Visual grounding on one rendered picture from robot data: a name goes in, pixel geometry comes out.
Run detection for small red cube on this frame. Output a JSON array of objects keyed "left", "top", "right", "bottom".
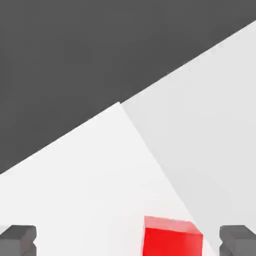
[{"left": 142, "top": 215, "right": 204, "bottom": 256}]

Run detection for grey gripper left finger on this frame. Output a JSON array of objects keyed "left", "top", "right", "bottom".
[{"left": 0, "top": 224, "right": 38, "bottom": 256}]

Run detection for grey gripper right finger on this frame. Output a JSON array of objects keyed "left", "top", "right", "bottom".
[{"left": 219, "top": 224, "right": 256, "bottom": 256}]

